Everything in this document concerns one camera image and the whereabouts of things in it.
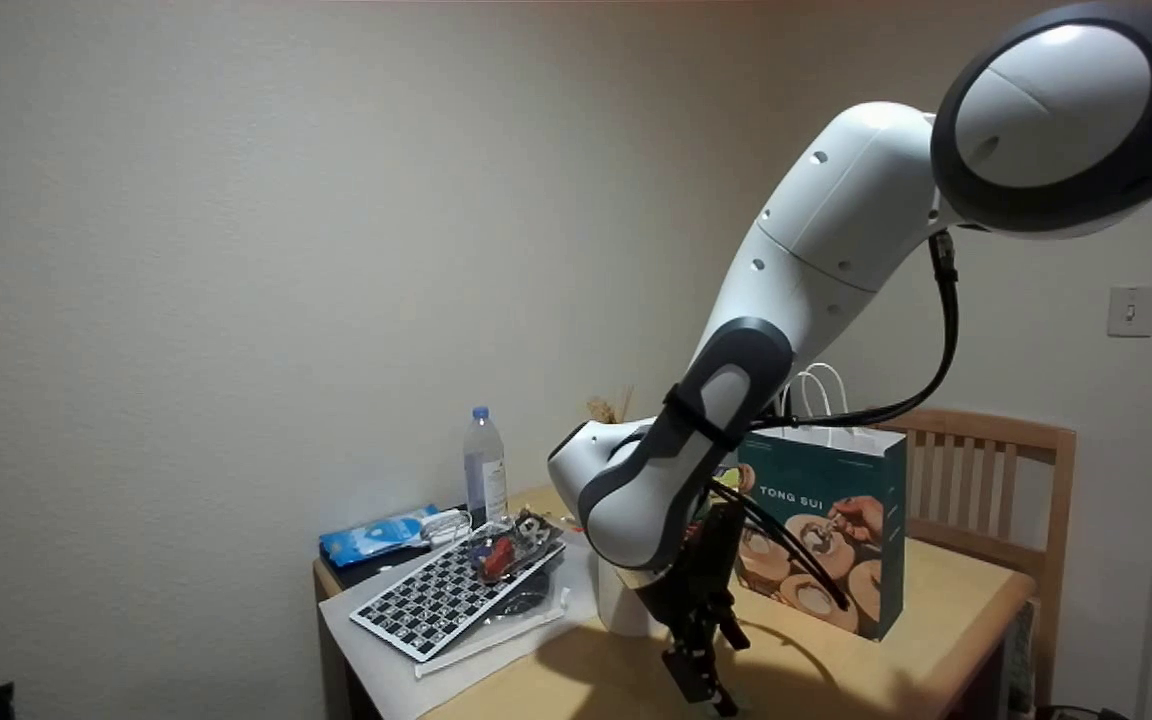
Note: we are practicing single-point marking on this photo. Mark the blue tissue packet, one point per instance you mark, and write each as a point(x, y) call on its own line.
point(377, 541)

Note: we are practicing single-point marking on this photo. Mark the black white checkerboard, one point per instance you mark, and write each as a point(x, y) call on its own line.
point(450, 592)

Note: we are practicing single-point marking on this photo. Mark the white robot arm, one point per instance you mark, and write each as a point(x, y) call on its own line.
point(859, 200)

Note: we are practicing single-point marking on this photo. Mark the small red object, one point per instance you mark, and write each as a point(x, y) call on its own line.
point(496, 559)

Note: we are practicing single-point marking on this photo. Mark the wooden chair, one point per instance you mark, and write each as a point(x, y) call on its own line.
point(990, 492)

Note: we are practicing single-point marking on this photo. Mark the white wall switch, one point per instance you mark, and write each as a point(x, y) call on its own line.
point(1128, 311)

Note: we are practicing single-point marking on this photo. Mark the wooden chopsticks bunch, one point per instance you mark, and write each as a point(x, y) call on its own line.
point(610, 405)

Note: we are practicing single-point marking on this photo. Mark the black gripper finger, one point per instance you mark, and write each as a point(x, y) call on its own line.
point(716, 699)
point(681, 678)

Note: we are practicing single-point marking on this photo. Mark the clear plastic water bottle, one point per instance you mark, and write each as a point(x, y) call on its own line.
point(485, 475)

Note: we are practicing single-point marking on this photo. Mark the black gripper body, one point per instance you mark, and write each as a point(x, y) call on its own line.
point(700, 575)

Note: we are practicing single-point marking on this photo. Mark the teal printed paper bag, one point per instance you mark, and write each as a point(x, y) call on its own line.
point(820, 532)

